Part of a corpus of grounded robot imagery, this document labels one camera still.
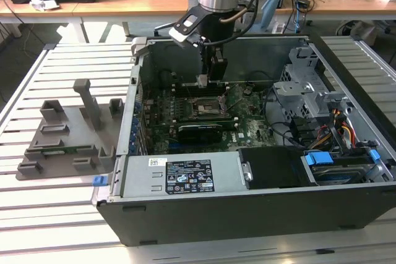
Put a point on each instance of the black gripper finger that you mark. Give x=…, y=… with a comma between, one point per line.
x=206, y=60
x=219, y=67

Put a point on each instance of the CPU with silver top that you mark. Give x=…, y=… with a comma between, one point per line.
x=202, y=81

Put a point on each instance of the thin metal locking lever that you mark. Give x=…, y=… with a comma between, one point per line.
x=234, y=105

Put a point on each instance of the CPU socket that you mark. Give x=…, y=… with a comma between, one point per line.
x=205, y=108

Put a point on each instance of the white adapter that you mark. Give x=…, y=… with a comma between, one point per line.
x=279, y=28

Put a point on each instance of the grey case latch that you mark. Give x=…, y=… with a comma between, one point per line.
x=139, y=46

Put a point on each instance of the green motherboard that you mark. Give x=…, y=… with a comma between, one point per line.
x=253, y=128

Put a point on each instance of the graphics card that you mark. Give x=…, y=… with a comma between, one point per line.
x=201, y=135

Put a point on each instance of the silver drive cage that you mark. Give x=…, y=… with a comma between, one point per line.
x=294, y=91

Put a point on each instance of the long wooden desk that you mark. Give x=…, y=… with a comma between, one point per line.
x=102, y=4

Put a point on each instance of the silver power supply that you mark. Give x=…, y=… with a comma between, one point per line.
x=139, y=177

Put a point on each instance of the grey parts rack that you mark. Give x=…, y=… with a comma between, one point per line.
x=77, y=140

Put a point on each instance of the black open PC case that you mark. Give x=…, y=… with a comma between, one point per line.
x=247, y=220

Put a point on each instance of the hard disk in blue carrier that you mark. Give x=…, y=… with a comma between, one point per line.
x=334, y=174

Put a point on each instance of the blue case latch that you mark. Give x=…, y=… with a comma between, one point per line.
x=99, y=181

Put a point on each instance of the green RAM stick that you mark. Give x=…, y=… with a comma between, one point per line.
x=71, y=149

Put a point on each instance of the crumpled white paper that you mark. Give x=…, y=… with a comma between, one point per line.
x=43, y=3

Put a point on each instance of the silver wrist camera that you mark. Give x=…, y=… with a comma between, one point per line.
x=182, y=33

